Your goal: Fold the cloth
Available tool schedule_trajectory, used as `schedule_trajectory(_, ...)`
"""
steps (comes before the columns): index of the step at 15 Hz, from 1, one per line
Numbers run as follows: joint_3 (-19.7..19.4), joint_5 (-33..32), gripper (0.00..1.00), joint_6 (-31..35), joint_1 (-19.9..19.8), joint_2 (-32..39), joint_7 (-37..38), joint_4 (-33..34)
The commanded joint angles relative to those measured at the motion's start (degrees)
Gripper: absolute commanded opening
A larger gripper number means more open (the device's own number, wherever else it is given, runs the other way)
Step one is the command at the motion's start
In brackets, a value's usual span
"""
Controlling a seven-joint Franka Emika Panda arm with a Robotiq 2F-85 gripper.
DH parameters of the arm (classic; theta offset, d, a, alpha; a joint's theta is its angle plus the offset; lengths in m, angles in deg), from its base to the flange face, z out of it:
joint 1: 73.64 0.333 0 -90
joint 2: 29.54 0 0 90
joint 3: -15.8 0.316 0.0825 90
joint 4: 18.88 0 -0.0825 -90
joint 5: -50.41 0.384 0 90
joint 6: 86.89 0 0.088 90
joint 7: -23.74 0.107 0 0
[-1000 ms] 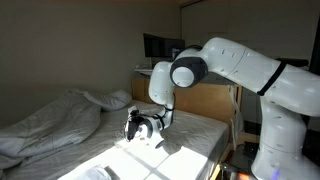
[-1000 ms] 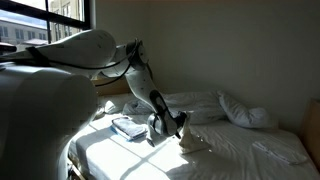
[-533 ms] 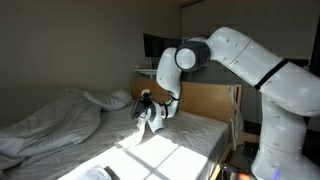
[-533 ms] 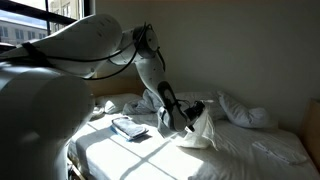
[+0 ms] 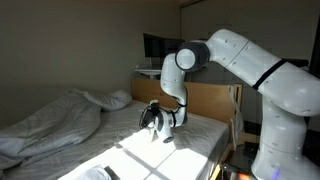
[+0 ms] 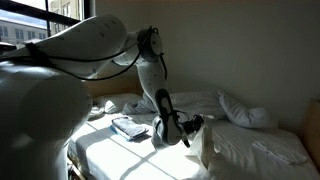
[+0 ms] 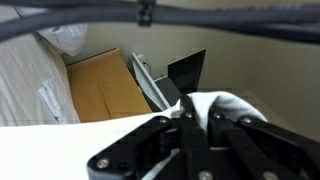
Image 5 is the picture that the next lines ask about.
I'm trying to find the black side table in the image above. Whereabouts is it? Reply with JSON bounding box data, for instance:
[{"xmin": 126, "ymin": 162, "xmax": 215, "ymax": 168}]
[{"xmin": 219, "ymin": 141, "xmax": 264, "ymax": 180}]

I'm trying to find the white pillow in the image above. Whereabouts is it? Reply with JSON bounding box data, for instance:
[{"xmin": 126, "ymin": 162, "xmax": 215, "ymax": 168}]
[{"xmin": 83, "ymin": 89, "xmax": 133, "ymax": 112}]

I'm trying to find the large black monitor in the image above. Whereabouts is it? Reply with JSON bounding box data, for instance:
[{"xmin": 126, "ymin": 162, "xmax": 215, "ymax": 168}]
[{"xmin": 143, "ymin": 32, "xmax": 166, "ymax": 58}]

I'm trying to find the white plastic bag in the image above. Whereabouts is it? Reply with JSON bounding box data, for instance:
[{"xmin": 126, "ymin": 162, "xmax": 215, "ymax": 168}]
[{"xmin": 228, "ymin": 84, "xmax": 246, "ymax": 151}]

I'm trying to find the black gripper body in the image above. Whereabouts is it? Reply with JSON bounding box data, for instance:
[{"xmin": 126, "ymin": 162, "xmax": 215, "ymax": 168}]
[{"xmin": 139, "ymin": 100, "xmax": 161, "ymax": 131}]

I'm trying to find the black velcro strap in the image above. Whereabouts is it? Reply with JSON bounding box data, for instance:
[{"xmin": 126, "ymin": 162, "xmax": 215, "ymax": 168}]
[{"xmin": 252, "ymin": 58, "xmax": 288, "ymax": 91}]

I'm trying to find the black mounted device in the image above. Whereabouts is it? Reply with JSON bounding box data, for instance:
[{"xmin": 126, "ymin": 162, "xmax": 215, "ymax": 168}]
[{"xmin": 285, "ymin": 58, "xmax": 310, "ymax": 68}]

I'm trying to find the white crumpled duvet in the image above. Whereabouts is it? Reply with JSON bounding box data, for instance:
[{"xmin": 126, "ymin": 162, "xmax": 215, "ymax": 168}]
[{"xmin": 0, "ymin": 88, "xmax": 103, "ymax": 171}]

